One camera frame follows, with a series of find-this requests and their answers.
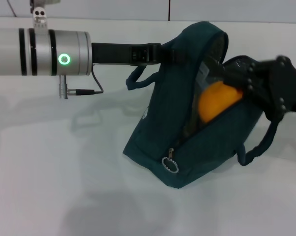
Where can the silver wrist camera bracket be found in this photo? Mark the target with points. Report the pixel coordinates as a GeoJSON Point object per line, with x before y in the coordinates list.
{"type": "Point", "coordinates": [40, 20]}

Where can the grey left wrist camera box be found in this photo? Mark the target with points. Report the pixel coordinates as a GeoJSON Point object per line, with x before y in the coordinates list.
{"type": "Point", "coordinates": [45, 1]}

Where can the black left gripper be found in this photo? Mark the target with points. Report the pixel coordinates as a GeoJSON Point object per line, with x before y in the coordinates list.
{"type": "Point", "coordinates": [113, 52]}

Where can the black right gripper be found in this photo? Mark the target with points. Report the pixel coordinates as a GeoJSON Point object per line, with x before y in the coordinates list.
{"type": "Point", "coordinates": [280, 86]}

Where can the orange pear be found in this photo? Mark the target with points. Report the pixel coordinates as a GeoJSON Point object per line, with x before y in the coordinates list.
{"type": "Point", "coordinates": [216, 103]}

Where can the dark teal insulated lunch bag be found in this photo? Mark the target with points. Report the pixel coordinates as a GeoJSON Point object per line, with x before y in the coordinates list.
{"type": "Point", "coordinates": [162, 110]}

